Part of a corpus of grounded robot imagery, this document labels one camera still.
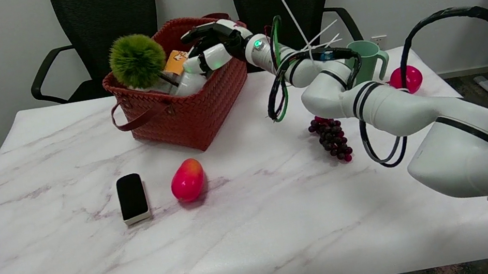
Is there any green ball plant white pot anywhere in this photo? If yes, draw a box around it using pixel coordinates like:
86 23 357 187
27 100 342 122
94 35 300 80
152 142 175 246
105 24 209 108

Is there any mint green mug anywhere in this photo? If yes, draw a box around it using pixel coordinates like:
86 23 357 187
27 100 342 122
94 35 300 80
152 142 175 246
341 36 393 88

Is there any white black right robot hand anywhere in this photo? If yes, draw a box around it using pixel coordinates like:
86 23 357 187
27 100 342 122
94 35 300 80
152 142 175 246
177 15 259 78

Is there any black green cable bundle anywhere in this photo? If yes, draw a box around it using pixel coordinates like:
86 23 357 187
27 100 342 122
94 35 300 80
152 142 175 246
253 4 370 124

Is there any black whiteboard eraser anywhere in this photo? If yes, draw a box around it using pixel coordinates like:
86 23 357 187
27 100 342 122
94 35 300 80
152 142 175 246
114 171 153 227

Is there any thin black cable loop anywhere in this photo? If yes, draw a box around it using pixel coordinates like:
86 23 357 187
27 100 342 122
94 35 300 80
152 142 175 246
358 113 412 172

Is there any brown woven storage basket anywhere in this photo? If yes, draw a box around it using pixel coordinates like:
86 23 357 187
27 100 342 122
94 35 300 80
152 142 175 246
94 8 266 166

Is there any white wall outlet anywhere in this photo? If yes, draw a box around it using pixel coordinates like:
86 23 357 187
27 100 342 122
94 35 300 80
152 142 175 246
370 34 389 49

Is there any dark red grape bunch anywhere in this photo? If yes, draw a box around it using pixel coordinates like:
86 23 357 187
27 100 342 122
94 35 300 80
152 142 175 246
306 111 355 168

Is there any orange snack box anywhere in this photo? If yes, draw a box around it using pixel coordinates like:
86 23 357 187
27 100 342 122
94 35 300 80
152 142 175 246
161 48 192 78

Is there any pink ball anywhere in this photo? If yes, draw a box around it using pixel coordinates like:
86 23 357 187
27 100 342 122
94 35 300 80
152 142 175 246
387 63 425 97

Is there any red yellow toy mango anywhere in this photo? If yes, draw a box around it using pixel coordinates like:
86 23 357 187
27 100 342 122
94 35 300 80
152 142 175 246
167 156 209 204

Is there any white zip tie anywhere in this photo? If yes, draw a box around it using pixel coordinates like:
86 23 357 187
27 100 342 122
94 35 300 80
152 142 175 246
269 0 344 58

